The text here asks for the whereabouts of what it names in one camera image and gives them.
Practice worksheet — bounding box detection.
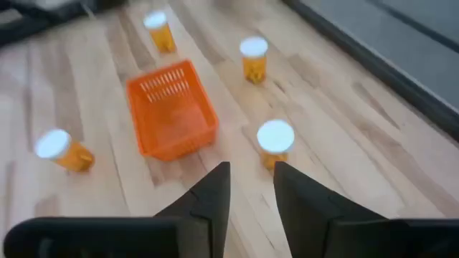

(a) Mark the black aluminium table frame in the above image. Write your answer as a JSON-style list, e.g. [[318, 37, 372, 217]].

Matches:
[[281, 0, 459, 143]]

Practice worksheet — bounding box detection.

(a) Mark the orange plastic basket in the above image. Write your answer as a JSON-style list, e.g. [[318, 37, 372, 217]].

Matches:
[[125, 59, 220, 162]]

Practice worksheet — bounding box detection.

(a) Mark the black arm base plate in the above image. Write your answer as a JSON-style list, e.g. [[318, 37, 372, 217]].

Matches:
[[0, 14, 51, 47]]

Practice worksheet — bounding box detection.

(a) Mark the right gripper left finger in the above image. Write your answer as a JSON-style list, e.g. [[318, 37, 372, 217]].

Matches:
[[153, 161, 231, 258]]

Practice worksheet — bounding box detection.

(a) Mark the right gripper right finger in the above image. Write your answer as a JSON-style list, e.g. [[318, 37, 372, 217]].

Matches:
[[273, 161, 388, 258]]

